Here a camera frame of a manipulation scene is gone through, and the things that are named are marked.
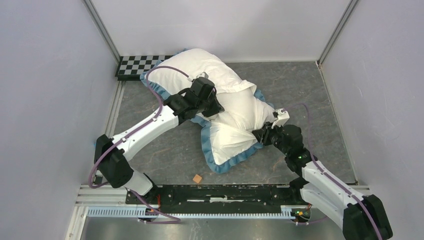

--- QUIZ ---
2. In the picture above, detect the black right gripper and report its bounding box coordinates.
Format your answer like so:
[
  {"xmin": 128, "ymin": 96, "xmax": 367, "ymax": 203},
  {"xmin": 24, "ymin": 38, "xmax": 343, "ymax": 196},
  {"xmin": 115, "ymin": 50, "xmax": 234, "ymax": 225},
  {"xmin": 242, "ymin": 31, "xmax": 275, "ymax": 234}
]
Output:
[{"xmin": 252, "ymin": 120, "xmax": 290, "ymax": 156}]

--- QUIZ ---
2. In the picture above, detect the white pillow insert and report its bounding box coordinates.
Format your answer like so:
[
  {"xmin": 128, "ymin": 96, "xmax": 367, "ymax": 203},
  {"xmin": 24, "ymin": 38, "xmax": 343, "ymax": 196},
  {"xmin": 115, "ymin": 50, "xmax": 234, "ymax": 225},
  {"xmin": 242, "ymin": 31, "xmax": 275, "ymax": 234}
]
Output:
[{"xmin": 210, "ymin": 88, "xmax": 275, "ymax": 132}]

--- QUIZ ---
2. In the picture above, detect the white pillowcase with blue ruffle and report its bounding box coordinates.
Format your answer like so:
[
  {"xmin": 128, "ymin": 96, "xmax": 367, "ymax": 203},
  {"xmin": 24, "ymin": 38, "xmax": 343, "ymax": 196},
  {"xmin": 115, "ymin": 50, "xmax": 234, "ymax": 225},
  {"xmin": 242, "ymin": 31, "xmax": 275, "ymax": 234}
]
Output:
[{"xmin": 140, "ymin": 48, "xmax": 275, "ymax": 174}]

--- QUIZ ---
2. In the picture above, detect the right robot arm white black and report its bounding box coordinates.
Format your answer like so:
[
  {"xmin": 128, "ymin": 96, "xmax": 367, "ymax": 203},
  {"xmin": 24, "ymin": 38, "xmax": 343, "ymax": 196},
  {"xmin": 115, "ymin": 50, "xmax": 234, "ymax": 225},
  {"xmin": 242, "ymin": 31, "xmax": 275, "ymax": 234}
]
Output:
[{"xmin": 253, "ymin": 122, "xmax": 394, "ymax": 240}]

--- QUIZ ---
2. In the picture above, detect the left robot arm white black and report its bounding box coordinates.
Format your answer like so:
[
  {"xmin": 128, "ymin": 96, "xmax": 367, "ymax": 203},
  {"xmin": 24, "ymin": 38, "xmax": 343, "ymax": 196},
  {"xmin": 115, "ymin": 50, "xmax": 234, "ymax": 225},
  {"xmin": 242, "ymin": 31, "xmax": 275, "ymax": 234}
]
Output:
[{"xmin": 94, "ymin": 77, "xmax": 224, "ymax": 204}]

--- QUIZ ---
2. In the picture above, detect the black white checkerboard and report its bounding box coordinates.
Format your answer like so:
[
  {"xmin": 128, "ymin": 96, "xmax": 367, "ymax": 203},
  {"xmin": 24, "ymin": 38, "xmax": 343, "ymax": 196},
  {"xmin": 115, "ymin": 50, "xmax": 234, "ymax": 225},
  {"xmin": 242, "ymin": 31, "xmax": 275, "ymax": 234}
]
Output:
[{"xmin": 115, "ymin": 55, "xmax": 172, "ymax": 81}]

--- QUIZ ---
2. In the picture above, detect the small orange cube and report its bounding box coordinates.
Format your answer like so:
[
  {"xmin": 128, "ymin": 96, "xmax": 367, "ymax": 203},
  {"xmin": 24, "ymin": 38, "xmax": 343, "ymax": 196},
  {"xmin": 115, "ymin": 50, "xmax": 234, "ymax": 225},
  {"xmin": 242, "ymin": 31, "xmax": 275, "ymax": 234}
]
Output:
[{"xmin": 192, "ymin": 174, "xmax": 203, "ymax": 184}]

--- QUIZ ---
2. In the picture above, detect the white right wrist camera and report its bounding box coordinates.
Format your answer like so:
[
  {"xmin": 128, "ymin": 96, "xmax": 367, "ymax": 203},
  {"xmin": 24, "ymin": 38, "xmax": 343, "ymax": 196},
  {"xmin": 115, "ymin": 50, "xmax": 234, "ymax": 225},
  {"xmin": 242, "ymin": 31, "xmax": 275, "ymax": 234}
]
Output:
[{"xmin": 271, "ymin": 108, "xmax": 290, "ymax": 129}]

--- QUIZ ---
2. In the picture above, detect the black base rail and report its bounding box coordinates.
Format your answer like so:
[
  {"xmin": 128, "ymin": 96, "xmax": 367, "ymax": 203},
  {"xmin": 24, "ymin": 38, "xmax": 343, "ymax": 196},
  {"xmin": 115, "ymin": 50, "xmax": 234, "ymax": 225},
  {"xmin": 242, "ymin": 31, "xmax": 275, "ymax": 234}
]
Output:
[{"xmin": 143, "ymin": 184, "xmax": 312, "ymax": 214}]

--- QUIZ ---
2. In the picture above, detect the white slotted cable duct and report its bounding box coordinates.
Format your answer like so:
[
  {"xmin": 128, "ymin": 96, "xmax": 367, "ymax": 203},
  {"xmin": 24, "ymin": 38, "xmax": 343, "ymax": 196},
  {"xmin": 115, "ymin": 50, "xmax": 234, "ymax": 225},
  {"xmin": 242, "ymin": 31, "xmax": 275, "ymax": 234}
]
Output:
[{"xmin": 86, "ymin": 206, "xmax": 310, "ymax": 220}]

